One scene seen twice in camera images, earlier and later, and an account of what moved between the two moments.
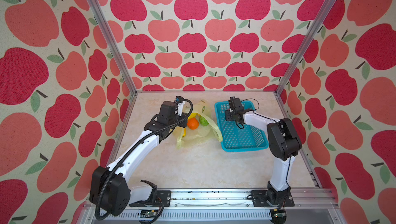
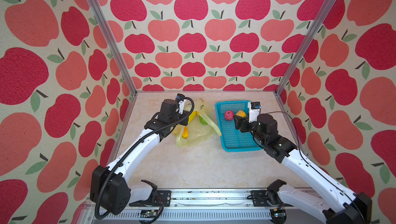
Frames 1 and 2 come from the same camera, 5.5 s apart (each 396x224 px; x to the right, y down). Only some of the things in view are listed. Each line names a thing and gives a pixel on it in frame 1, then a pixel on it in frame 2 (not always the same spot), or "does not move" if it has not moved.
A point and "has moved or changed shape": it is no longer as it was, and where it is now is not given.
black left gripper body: (180, 121) does not move
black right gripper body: (229, 115) to (248, 127)
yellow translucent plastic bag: (187, 138) does not move
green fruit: (203, 121) does not move
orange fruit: (193, 123) has moved or changed shape
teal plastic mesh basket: (237, 137) does not move
